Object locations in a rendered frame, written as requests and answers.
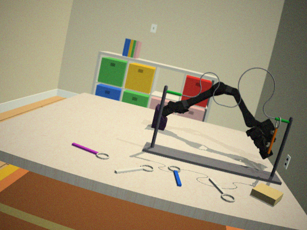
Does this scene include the purple handle with grey loop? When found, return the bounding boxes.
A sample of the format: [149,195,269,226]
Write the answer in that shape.
[72,143,109,159]

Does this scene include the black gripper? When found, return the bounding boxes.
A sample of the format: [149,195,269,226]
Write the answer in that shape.
[250,128,273,160]

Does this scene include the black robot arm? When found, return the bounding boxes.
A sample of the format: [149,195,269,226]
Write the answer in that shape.
[162,82,275,145]

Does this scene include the yellow rectangular block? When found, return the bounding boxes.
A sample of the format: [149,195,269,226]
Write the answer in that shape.
[251,183,283,206]

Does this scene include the grey ring with blue handle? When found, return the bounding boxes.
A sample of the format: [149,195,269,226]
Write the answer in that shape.
[168,165,182,186]

